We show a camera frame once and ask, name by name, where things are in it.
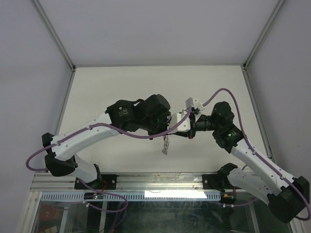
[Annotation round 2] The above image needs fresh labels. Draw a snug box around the red handled keyring holder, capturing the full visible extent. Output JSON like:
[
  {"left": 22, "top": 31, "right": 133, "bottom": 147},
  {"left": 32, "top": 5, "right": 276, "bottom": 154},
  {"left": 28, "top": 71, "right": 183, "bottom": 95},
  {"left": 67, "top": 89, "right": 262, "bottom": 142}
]
[{"left": 162, "top": 135, "right": 170, "bottom": 155}]

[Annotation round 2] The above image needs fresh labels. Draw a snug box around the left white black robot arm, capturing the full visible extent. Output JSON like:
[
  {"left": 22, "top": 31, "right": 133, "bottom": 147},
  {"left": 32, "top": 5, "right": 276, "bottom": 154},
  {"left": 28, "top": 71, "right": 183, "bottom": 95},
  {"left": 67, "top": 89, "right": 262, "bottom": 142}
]
[{"left": 45, "top": 94, "right": 171, "bottom": 189}]

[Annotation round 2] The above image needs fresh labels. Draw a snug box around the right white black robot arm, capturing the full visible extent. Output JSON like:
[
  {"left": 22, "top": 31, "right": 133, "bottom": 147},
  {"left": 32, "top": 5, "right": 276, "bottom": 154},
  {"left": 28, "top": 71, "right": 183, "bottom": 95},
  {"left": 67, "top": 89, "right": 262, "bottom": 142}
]
[{"left": 186, "top": 99, "right": 310, "bottom": 223}]

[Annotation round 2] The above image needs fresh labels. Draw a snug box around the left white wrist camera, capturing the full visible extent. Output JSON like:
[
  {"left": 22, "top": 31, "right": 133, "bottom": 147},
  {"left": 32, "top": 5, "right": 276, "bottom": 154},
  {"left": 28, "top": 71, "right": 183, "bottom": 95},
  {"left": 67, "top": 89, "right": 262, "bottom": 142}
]
[{"left": 170, "top": 110, "right": 190, "bottom": 133}]

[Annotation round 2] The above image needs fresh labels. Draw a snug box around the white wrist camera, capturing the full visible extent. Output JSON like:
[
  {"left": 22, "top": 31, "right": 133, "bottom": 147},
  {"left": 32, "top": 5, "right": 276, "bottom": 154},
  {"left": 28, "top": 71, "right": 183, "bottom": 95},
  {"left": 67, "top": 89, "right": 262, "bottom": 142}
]
[
  {"left": 170, "top": 110, "right": 190, "bottom": 133},
  {"left": 185, "top": 98, "right": 205, "bottom": 114}
]

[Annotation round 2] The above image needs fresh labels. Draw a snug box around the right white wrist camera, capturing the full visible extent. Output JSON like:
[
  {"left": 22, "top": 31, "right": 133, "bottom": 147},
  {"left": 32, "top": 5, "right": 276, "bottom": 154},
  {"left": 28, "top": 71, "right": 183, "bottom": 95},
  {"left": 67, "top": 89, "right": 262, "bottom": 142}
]
[{"left": 185, "top": 98, "right": 205, "bottom": 114}]

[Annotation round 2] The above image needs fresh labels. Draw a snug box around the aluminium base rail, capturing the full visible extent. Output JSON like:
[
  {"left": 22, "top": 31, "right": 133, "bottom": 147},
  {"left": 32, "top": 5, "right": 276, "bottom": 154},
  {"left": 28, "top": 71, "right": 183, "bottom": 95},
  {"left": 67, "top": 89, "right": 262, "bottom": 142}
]
[{"left": 30, "top": 172, "right": 216, "bottom": 192}]

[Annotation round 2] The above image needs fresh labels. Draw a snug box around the white slotted cable duct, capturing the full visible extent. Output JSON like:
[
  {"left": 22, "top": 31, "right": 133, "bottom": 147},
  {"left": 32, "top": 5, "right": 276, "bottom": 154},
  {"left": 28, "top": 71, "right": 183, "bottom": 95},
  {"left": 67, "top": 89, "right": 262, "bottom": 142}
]
[{"left": 41, "top": 190, "right": 221, "bottom": 202}]

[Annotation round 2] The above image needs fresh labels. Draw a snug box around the right aluminium frame post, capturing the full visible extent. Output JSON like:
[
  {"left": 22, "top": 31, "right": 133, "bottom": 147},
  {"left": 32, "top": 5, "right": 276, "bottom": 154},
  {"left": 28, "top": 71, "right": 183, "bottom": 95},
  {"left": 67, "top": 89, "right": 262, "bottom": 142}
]
[{"left": 243, "top": 0, "right": 287, "bottom": 69}]

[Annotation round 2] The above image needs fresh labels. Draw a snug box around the aluminium frame post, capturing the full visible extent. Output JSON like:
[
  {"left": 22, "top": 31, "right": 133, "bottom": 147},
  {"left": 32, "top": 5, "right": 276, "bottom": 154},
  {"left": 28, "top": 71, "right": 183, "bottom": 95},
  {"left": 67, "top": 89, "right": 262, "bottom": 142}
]
[
  {"left": 31, "top": 0, "right": 76, "bottom": 71},
  {"left": 243, "top": 0, "right": 287, "bottom": 69}
]

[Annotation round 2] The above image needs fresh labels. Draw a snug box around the left aluminium frame post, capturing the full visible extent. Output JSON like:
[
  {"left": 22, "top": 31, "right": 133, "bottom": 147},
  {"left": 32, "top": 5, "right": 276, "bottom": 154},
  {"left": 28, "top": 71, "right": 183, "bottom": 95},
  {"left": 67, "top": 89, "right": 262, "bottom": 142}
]
[{"left": 31, "top": 0, "right": 76, "bottom": 71}]

